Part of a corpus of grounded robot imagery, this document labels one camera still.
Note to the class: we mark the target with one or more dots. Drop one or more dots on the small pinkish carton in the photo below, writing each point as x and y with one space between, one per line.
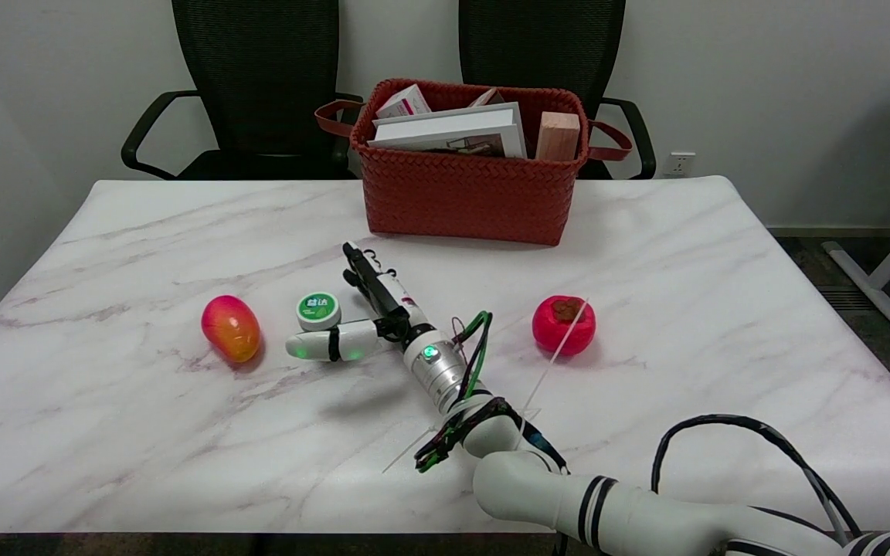
488 98

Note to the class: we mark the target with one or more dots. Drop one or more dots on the white zip tie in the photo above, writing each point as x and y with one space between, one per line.
406 451
555 357

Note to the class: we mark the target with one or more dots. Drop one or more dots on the black mesh office chair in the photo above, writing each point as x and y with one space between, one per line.
541 46
259 69

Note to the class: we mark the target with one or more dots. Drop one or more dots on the red yellow toy mango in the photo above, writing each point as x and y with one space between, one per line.
230 328

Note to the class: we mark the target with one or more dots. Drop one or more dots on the white book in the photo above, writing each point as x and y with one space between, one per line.
453 123

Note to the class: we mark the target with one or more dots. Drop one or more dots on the red woven basket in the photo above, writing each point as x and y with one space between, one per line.
468 197

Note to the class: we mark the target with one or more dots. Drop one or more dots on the green gum jar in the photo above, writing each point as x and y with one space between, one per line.
318 309

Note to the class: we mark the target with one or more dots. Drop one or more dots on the red toy persimmon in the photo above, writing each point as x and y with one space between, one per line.
561 332

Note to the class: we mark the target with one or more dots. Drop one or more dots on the pink white carton box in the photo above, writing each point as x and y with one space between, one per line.
405 102

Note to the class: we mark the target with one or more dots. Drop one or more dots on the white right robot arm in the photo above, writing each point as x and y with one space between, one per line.
646 517

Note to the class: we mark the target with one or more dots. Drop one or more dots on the white wall socket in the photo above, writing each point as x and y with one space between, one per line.
679 164

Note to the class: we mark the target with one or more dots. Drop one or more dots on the white desk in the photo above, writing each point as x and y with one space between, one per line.
870 289

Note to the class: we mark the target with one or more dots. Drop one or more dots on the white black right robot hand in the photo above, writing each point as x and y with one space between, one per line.
391 301

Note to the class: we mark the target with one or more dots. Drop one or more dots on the wooden block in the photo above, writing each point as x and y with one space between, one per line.
558 137

